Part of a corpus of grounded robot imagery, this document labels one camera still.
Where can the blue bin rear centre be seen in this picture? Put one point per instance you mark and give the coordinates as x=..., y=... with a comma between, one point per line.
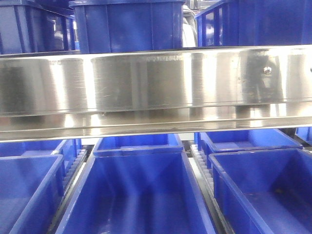
x=140, y=144

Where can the blue bin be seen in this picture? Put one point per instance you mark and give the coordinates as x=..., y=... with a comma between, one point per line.
x=304, y=133
x=255, y=23
x=31, y=189
x=242, y=140
x=69, y=148
x=109, y=26
x=140, y=144
x=265, y=192
x=137, y=194
x=27, y=26

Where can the blue bin rear right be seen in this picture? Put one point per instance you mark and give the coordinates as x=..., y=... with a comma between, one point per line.
x=242, y=140

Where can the white roller track right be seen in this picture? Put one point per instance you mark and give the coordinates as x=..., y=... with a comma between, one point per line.
x=205, y=180

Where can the blue bin lower centre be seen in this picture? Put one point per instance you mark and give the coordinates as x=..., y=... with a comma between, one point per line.
x=137, y=194

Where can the blue bin rear left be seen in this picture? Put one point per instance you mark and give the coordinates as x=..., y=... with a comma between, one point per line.
x=69, y=148

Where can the blue bin upper centre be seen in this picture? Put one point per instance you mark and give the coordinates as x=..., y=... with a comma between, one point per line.
x=109, y=26

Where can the blue bin upper right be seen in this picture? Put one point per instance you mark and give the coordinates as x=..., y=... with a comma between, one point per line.
x=255, y=23

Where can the blue bin lower right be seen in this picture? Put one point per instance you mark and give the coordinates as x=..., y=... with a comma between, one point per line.
x=265, y=192

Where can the blue bin lower left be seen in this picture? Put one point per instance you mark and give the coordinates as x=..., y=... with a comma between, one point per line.
x=31, y=189

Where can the blue bin far right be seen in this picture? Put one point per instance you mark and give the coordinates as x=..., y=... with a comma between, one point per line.
x=304, y=133

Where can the blue bin upper left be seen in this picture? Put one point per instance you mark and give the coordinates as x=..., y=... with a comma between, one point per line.
x=27, y=26

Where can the stainless steel shelf front rail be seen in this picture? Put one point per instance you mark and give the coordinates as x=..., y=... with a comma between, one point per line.
x=68, y=94

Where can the rail screw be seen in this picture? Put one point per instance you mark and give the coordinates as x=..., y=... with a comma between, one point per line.
x=267, y=70

